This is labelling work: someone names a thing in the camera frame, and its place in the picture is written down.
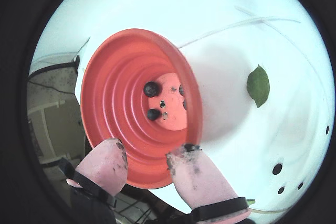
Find pink-sleeved gripper finger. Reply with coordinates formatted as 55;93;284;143
59;137;129;224
165;144;252;224

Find red collapsible silicone cup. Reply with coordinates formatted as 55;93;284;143
80;28;204;190

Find dark green leaf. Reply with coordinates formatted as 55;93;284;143
246;63;270;109

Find white frame furniture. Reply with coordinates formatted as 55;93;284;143
27;100;79;166

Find straight white ribbed cord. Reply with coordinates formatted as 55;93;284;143
234;5;326;101

